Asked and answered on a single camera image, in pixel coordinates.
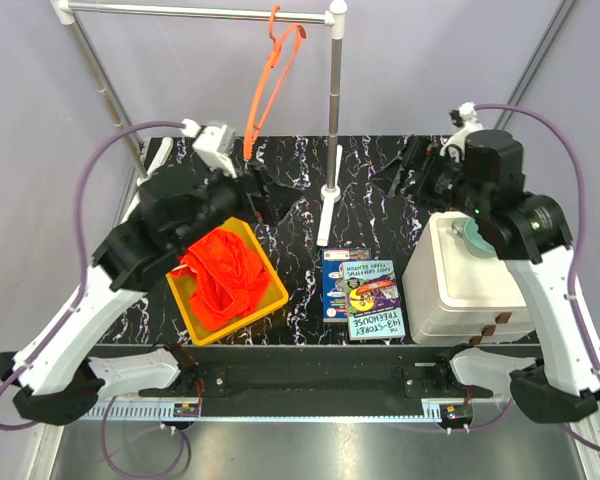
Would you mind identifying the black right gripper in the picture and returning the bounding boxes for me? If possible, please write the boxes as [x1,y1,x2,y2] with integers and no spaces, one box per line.
[369,132,490,220]

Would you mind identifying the orange plastic hanger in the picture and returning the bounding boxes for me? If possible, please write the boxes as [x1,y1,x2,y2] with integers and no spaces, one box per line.
[242,3,308,161]

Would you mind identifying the orange shorts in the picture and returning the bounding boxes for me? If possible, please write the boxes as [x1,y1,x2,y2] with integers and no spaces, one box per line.
[171,228,271,331]

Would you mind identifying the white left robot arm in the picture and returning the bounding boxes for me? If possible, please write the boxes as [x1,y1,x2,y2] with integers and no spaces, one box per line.
[0,162,302,428]

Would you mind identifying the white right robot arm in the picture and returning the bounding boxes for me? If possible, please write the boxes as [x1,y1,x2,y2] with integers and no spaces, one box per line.
[371,130,600,424]

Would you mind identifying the teal round dish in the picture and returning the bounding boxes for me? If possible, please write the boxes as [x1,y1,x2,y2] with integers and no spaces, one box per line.
[451,218,496,259]

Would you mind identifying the yellow plastic tray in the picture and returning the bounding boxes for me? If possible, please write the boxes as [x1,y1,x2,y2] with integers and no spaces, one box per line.
[166,218,289,346]

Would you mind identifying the blue comic book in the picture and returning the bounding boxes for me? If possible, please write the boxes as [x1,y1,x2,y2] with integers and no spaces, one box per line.
[321,248,371,324]

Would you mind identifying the white drawer storage box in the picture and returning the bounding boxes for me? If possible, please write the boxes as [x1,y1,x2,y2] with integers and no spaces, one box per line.
[402,211,534,346]

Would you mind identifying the blue treehouse book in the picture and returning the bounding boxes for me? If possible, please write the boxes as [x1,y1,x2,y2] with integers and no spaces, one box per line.
[342,260,406,341]

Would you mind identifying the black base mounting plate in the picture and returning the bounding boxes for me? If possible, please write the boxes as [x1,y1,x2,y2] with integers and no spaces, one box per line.
[84,343,501,420]

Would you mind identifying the silver clothes rack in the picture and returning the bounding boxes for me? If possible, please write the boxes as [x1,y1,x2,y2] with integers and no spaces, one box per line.
[52,0,348,247]

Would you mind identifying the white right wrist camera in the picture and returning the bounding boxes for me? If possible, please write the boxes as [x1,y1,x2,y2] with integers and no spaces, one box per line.
[440,102,484,162]

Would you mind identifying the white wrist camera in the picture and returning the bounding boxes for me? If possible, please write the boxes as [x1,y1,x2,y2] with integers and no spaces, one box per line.
[440,102,484,162]
[181,119,237,179]

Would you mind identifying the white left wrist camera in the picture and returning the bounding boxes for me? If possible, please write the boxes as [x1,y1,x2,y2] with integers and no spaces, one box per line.
[181,119,237,179]

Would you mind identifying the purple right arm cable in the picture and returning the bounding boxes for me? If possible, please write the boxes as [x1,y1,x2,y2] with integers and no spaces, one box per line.
[472,102,600,454]

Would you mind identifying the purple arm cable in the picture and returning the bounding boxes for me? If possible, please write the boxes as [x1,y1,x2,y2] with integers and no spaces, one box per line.
[0,119,193,478]
[472,102,600,454]

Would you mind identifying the aluminium corner frame post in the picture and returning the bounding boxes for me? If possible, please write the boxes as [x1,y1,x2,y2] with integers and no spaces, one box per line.
[506,0,580,107]

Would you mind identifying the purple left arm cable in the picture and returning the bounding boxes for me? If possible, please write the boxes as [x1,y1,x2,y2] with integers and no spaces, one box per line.
[0,119,193,478]

